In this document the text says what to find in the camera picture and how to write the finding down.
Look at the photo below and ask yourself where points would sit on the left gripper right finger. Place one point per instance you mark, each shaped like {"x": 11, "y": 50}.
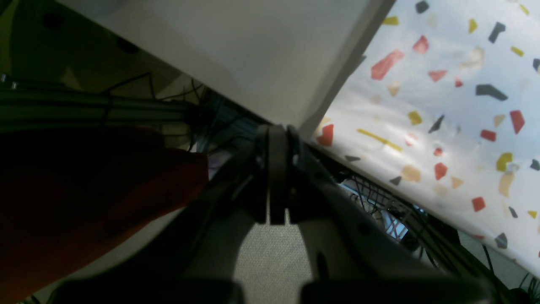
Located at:
{"x": 353, "y": 260}

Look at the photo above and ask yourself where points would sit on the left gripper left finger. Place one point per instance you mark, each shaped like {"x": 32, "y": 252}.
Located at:
{"x": 192, "y": 261}

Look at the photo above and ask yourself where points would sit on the terrazzo pattern tablecloth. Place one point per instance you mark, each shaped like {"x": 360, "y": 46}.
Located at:
{"x": 445, "y": 111}

